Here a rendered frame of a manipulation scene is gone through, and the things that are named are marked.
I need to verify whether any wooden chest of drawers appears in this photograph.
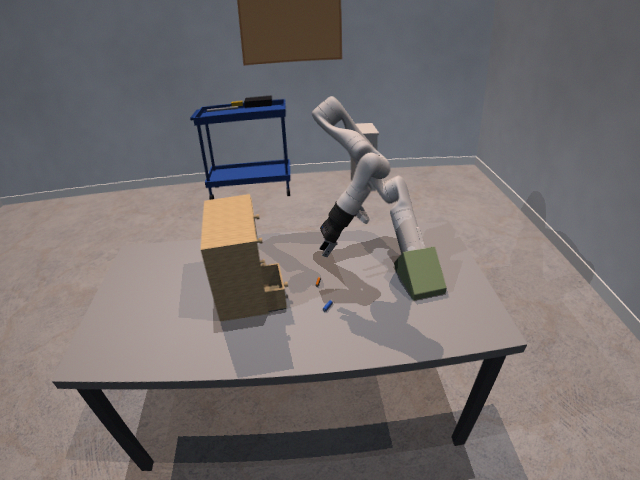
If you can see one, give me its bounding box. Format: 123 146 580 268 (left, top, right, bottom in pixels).
201 194 268 321

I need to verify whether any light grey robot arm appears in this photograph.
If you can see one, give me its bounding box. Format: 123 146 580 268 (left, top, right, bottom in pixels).
312 96 425 254

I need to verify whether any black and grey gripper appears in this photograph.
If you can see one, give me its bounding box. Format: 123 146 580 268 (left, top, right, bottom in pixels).
319 191 369 257

